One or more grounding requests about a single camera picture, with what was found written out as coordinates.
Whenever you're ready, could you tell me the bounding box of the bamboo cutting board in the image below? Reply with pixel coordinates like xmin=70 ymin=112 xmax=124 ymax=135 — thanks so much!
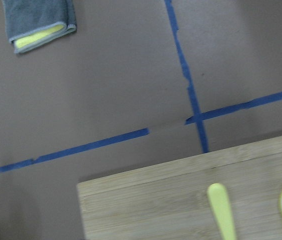
xmin=77 ymin=136 xmax=282 ymax=240

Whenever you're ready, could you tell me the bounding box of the grey folded cloth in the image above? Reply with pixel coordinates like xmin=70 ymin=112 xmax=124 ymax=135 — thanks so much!
xmin=2 ymin=0 xmax=77 ymax=54

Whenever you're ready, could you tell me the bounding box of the yellow plastic knife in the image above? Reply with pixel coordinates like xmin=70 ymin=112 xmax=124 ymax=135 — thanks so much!
xmin=207 ymin=183 xmax=237 ymax=240

